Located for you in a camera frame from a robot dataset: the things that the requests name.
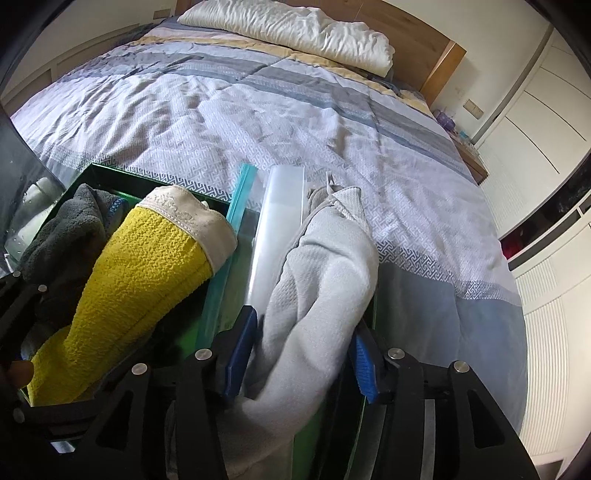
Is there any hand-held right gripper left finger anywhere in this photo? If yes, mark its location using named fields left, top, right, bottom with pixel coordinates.
left=81, top=305, right=259, bottom=480

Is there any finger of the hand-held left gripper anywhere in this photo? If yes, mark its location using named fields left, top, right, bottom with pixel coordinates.
left=107, top=198, right=131, bottom=232
left=0, top=270, right=51, bottom=333

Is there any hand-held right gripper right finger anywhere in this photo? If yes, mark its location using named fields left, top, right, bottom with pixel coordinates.
left=347, top=330, right=541, bottom=480

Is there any green tray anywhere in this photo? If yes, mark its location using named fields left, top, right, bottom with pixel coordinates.
left=17, top=161, right=385, bottom=480

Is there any light grey sock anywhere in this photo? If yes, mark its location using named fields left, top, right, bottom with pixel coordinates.
left=166, top=172, right=382, bottom=480

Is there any clear zip bag teal zipper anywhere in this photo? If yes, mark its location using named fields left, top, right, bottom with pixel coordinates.
left=194, top=164, right=278, bottom=357

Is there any person's left hand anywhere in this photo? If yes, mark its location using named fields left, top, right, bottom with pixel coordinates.
left=9, top=359, right=34, bottom=390

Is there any white radiator cover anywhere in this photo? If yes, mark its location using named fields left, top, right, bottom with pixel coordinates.
left=0, top=18, right=155, bottom=109

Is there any wooden nightstand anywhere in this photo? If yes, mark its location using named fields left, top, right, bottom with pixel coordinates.
left=455, top=137, right=489, bottom=186

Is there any white pillow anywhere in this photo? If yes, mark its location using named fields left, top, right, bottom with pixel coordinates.
left=177, top=0, right=396, bottom=78

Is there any white wardrobe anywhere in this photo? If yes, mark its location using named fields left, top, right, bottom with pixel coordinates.
left=475, top=25, right=591, bottom=464

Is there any purple bottles clutter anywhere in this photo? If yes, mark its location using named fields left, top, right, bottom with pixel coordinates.
left=434, top=108, right=477, bottom=147

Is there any wooden headboard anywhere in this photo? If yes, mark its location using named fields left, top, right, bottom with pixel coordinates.
left=367, top=0, right=467, bottom=105

